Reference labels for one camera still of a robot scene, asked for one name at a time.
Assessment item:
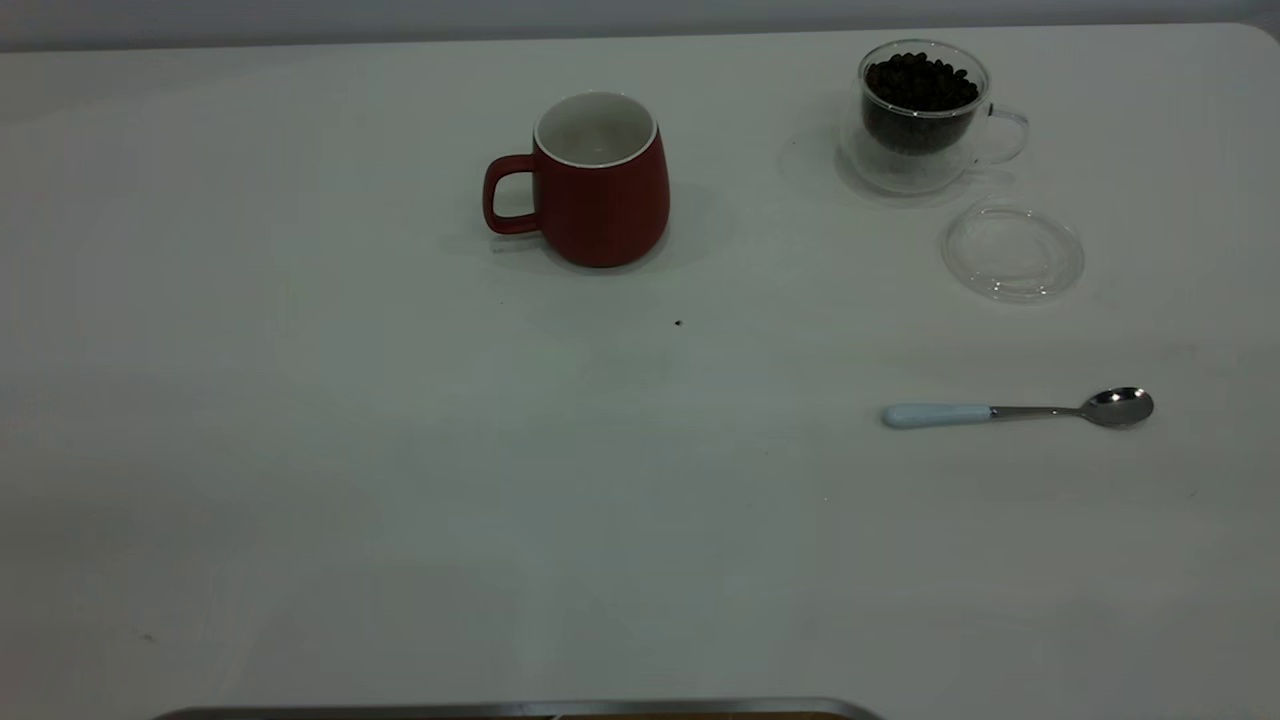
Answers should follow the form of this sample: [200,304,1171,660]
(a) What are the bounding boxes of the red ceramic mug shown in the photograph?
[482,91,671,269]

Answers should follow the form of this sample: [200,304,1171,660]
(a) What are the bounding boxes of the metal spoon pale blue handle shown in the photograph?
[881,387,1155,431]

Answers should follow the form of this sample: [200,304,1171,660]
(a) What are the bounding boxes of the clear glass cup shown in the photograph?
[838,40,1031,197]

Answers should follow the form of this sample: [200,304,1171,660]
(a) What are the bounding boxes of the dark coffee beans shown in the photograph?
[863,52,981,156]

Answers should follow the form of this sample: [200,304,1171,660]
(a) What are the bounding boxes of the small clear glass dish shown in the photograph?
[940,203,1086,304]

